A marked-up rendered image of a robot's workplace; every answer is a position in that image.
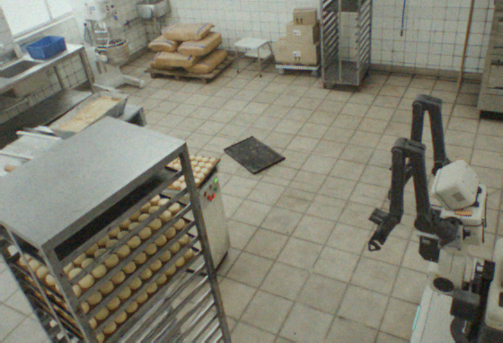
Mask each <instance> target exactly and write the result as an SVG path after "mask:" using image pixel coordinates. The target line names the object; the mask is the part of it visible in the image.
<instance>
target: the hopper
mask: <svg viewBox="0 0 503 343"><path fill-rule="evenodd" d="M113 95H114V96H113ZM128 96H129V94H123V93H115V92H97V93H96V94H95V95H94V96H93V97H90V98H88V100H87V101H85V102H83V103H82V104H80V105H78V106H77V107H75V108H74V109H73V110H72V111H70V112H68V113H67V114H65V116H63V117H62V118H60V119H58V120H57V121H55V122H54V123H52V124H51V125H50V126H49V127H48V128H49V129H50V131H52V132H53V133H54V134H56V135H58V136H59V137H60V138H61V139H63V140H64V141H65V140H67V139H68V138H69V137H71V136H73V135H76V134H78V133H80V132H75V131H69V130H64V129H60V128H62V127H64V126H65V125H66V124H67V123H68V122H69V121H70V119H73V118H74V117H75V116H76V115H77V114H81V113H82V112H85V111H86V110H87V109H88V107H90V106H91V104H94V103H95V101H96V100H98V99H100V98H104V97H105V98H111V99H112V100H114V101H119V103H118V104H115V105H114V106H112V107H111V108H110V109H109V110H108V111H106V112H104V113H103V114H102V115H101V116H100V117H99V118H97V119H96V120H94V121H93V122H92V123H90V124H89V125H88V126H87V127H86V128H88V127H90V126H91V125H93V124H95V123H96V122H97V121H99V120H101V119H104V118H106V117H111V118H113V119H117V118H118V117H119V116H120V115H121V114H122V113H123V112H124V110H125V108H126V103H127V99H128ZM86 128H83V129H82V130H84V129H86ZM82 130H80V131H82Z"/></svg>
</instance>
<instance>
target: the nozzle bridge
mask: <svg viewBox="0 0 503 343"><path fill-rule="evenodd" d="M117 119H120V120H123V121H126V122H127V123H130V124H133V125H135V126H138V127H142V128H144V127H145V126H146V125H147V121H146V116H145V113H144V111H143V107H142V106H137V105H130V104H126V108H125V110H124V112H123V113H122V114H121V115H120V116H119V117H118V118H117ZM62 142H64V140H63V139H61V138H59V139H58V141H57V142H56V143H53V144H52V145H50V147H48V148H47V149H45V150H43V153H44V152H45V151H47V150H50V148H52V147H54V146H56V145H57V144H59V143H62Z"/></svg>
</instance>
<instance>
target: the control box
mask: <svg viewBox="0 0 503 343"><path fill-rule="evenodd" d="M215 179H217V182H215ZM210 185H211V188H210ZM215 187H217V190H214V188H215ZM219 190H220V188H219V183H218V175H217V173H213V174H212V176H211V177H210V179H209V180H208V181H207V182H206V183H205V185H204V186H203V187H202V189H201V190H200V191H199V192H200V196H199V201H200V205H201V208H202V210H205V209H206V208H207V206H208V205H209V204H210V202H211V201H212V199H213V198H214V197H215V196H216V194H217V193H218V191H219ZM205 191H206V193H207V194H206V196H204V192H205ZM213 195H215V196H213ZM207 196H210V197H212V198H211V199H207Z"/></svg>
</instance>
